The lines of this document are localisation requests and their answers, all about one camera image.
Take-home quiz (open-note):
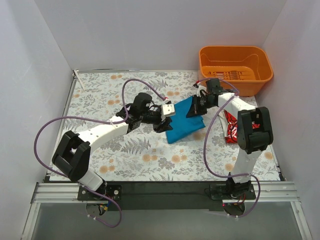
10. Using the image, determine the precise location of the teal blue t shirt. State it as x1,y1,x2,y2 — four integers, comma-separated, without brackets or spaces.
165,96,205,144

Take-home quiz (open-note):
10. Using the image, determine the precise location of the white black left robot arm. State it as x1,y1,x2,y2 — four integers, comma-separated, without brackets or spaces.
52,92,175,200

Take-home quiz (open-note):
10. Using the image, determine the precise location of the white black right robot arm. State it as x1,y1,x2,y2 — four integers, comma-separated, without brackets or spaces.
186,78,274,200

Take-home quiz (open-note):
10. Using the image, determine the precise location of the floral patterned table mat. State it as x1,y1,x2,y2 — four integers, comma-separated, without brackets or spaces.
49,70,281,182

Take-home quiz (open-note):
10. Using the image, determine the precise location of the folded red printed t shirt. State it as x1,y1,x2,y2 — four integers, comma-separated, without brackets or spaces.
218,110,238,144

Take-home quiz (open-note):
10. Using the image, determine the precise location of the orange plastic basket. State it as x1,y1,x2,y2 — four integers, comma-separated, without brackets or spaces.
198,45,274,97

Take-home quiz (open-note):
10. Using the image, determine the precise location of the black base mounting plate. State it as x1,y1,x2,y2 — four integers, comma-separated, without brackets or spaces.
76,180,257,212

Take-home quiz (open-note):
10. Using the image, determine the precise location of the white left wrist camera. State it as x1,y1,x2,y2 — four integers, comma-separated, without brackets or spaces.
161,97,176,118

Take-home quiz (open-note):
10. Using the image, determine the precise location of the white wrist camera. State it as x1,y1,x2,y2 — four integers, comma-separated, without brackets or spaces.
193,81,207,97
161,97,176,118

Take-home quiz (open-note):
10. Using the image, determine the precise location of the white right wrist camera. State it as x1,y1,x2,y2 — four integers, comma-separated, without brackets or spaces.
193,81,207,97

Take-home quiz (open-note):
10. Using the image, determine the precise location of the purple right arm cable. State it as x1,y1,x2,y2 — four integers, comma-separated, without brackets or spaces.
194,77,261,219

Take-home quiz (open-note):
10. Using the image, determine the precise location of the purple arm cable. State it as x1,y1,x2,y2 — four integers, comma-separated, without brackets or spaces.
194,77,261,219
33,78,172,228

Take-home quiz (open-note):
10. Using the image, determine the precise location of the aluminium frame rail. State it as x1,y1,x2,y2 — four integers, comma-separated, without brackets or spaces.
31,181,300,203

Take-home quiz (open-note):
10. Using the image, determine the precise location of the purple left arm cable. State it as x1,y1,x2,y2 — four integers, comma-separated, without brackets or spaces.
33,78,172,228

